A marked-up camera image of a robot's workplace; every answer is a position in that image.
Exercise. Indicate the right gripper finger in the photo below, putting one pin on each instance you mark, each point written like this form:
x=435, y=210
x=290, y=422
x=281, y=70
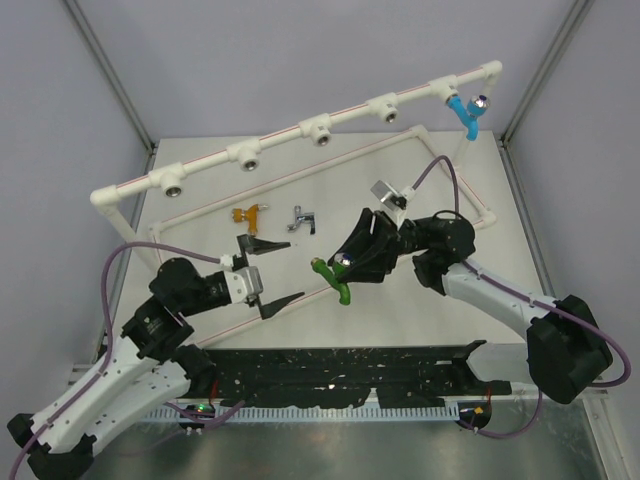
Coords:
x=371, y=236
x=364, y=269

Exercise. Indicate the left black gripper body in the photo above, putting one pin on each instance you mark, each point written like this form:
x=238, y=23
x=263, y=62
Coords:
x=252, y=299

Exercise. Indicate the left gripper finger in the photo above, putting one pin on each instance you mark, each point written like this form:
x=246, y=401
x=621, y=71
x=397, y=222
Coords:
x=270, y=309
x=250, y=245

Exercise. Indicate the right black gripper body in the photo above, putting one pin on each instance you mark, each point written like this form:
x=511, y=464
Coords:
x=414, y=235

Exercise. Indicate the green water faucet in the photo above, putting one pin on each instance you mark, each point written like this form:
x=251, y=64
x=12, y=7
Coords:
x=331, y=270

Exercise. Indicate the white PVC pipe frame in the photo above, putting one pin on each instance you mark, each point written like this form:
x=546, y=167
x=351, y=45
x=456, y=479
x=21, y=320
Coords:
x=188, y=204

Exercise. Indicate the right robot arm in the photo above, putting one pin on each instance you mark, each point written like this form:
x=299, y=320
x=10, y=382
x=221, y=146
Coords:
x=562, y=351

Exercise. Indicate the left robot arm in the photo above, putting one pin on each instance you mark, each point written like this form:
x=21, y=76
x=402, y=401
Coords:
x=144, y=365

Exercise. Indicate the orange water faucet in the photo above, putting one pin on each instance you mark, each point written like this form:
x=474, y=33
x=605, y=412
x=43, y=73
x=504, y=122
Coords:
x=250, y=216

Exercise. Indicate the chrome water faucet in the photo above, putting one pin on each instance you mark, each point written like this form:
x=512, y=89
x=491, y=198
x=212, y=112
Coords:
x=301, y=218

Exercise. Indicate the blue water faucet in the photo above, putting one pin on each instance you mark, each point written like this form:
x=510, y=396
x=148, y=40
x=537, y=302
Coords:
x=470, y=113

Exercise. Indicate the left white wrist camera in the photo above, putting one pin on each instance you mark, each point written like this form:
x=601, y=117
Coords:
x=245, y=282

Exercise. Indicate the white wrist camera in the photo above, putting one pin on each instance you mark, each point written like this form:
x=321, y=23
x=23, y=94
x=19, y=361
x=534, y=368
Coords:
x=245, y=282
x=394, y=203

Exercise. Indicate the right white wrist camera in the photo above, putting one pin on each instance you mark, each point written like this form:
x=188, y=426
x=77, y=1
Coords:
x=394, y=203

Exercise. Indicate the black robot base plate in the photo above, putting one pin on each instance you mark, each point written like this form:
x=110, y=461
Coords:
x=344, y=377

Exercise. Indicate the white slotted cable duct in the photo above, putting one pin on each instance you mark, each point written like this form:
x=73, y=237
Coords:
x=369, y=412

